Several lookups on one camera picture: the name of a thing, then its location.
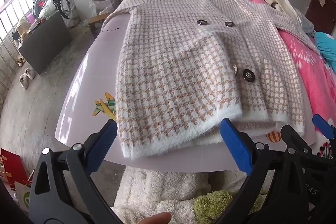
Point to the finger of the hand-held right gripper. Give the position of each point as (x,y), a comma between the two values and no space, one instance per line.
(295,140)
(325,124)

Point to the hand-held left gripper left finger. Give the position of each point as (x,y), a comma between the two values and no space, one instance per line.
(102,145)

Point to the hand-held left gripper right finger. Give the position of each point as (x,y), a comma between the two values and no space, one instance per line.
(236,145)

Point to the beige houndstooth knit coat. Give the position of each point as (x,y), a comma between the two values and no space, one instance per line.
(183,64)

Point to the grey and white clothes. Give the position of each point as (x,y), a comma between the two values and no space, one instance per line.
(305,22)

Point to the beige clothes pile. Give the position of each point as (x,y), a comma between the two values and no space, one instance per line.
(278,2)

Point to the person's left hand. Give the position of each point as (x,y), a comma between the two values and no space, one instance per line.
(155,218)

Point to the pink floral blanket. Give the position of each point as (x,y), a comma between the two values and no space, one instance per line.
(307,64)

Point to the teal cloth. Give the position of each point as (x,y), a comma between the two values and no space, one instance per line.
(326,47)

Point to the white and green bag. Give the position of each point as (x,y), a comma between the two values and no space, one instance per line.
(23,192)

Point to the red paper bag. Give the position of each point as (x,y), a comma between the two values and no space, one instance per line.
(11,166)

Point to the beige shoes pair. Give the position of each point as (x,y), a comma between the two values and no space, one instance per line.
(26,78)

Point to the dark grey cabinet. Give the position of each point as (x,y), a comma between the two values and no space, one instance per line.
(46,40)

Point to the small wooden stool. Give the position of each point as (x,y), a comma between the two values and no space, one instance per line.
(97,23)

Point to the clear plastic bags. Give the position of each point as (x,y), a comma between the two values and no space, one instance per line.
(103,6)

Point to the metal window railing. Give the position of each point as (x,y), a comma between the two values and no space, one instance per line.
(10,19)

